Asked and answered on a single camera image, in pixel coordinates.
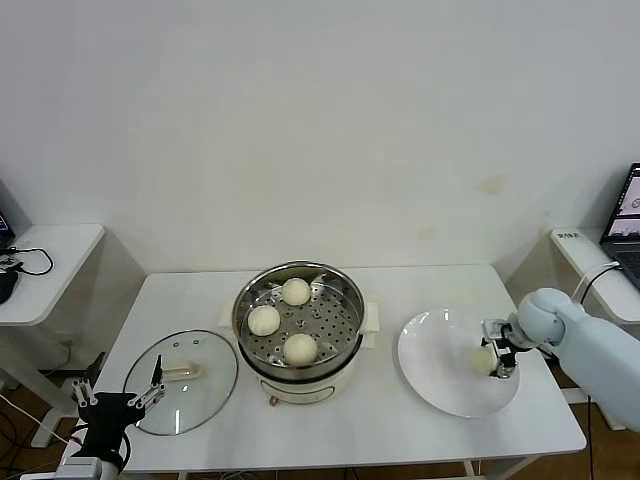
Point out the white steamed baozi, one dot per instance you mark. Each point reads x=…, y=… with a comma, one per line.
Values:
x=481, y=362
x=263, y=320
x=300, y=349
x=296, y=291

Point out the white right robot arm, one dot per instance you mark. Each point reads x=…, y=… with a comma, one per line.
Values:
x=590, y=345

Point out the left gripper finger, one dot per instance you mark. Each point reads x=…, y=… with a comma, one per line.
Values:
x=85, y=392
x=150, y=395

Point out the white side table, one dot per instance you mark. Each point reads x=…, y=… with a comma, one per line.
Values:
x=50, y=280
x=565, y=251

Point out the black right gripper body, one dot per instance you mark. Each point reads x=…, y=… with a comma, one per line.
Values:
x=509, y=340

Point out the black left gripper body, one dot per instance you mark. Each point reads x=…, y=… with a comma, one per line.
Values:
x=107, y=415

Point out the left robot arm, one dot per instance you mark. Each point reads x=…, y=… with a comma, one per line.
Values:
x=85, y=469

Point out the white wall socket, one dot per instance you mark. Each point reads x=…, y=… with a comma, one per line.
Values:
x=70, y=341

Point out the white round plate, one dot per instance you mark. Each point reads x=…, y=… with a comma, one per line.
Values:
x=440, y=360

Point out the stainless steel steamer basket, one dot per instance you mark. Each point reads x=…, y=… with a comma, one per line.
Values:
x=325, y=320

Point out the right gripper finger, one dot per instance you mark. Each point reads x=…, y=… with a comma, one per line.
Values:
x=492, y=332
x=507, y=365

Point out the black open laptop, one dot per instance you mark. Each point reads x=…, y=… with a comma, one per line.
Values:
x=4, y=227
x=625, y=210

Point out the white table leg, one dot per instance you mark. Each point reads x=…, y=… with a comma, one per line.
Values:
x=471, y=471

